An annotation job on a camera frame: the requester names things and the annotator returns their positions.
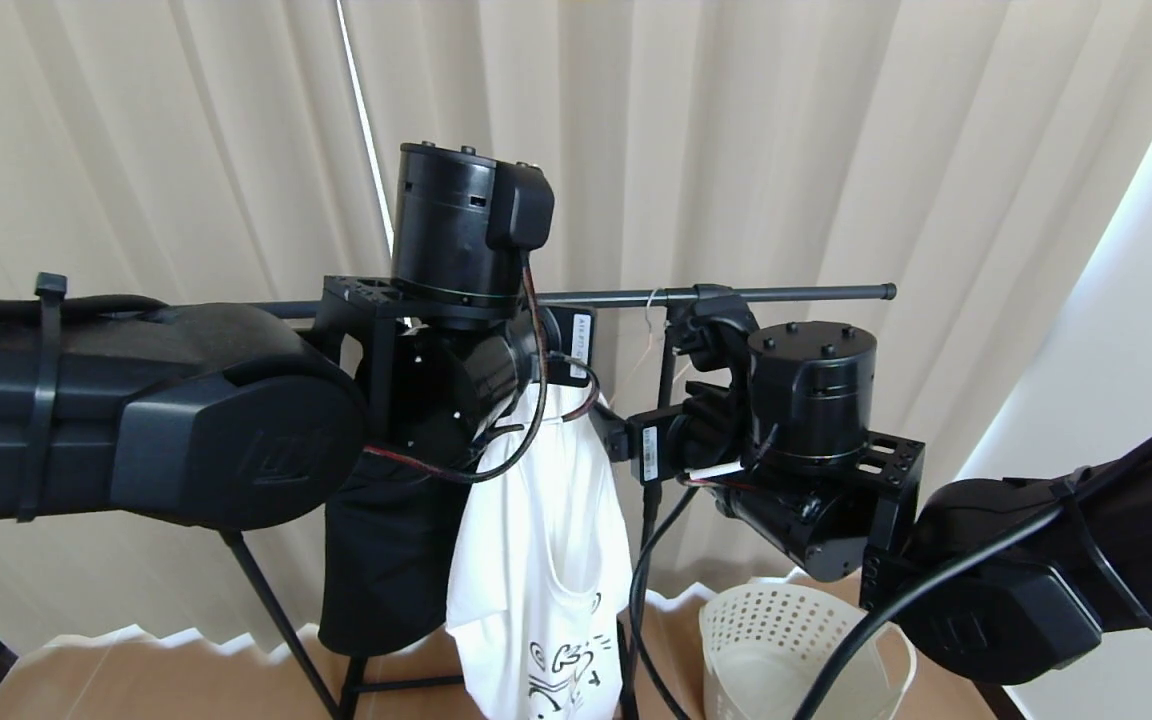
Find black cable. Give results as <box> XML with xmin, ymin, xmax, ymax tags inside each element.
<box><xmin>794</xmin><ymin>500</ymin><xmax>1072</xmax><ymax>720</ymax></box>
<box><xmin>471</xmin><ymin>352</ymin><xmax>604</xmax><ymax>487</ymax></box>
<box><xmin>626</xmin><ymin>485</ymin><xmax>702</xmax><ymax>720</ymax></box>
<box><xmin>0</xmin><ymin>292</ymin><xmax>169</xmax><ymax>323</ymax></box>

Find beige curtain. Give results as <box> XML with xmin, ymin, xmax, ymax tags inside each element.
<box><xmin>0</xmin><ymin>0</ymin><xmax>1152</xmax><ymax>651</ymax></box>

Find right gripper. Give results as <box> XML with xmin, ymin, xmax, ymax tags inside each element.
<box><xmin>626</xmin><ymin>383</ymin><xmax>759</xmax><ymax>489</ymax></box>

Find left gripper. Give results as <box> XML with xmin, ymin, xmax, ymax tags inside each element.
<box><xmin>533</xmin><ymin>305</ymin><xmax>599</xmax><ymax>391</ymax></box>

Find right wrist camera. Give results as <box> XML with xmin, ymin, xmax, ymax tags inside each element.
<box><xmin>669</xmin><ymin>284</ymin><xmax>764</xmax><ymax>373</ymax></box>

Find white laundry basket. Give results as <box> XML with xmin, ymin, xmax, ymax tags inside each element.
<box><xmin>699</xmin><ymin>584</ymin><xmax>919</xmax><ymax>720</ymax></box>

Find white garment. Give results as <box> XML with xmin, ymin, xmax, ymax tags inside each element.
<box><xmin>444</xmin><ymin>378</ymin><xmax>634</xmax><ymax>720</ymax></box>

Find black garment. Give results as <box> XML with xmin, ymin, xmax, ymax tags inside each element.
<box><xmin>318</xmin><ymin>470</ymin><xmax>472</xmax><ymax>658</ymax></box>

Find black clothes rack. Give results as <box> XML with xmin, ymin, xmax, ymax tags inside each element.
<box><xmin>221</xmin><ymin>283</ymin><xmax>899</xmax><ymax>720</ymax></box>

